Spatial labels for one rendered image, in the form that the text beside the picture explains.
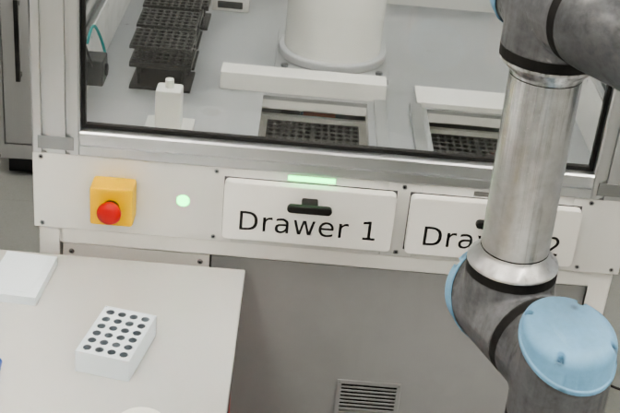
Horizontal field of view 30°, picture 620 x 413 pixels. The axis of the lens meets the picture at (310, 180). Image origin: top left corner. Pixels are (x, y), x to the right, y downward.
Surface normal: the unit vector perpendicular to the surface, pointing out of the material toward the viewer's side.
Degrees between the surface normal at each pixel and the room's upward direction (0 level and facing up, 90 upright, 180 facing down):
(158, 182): 90
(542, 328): 7
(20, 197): 0
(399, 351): 90
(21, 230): 0
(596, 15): 64
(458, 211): 90
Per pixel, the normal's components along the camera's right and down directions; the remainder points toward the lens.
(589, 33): -0.58, 0.27
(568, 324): 0.12, -0.82
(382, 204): -0.02, 0.47
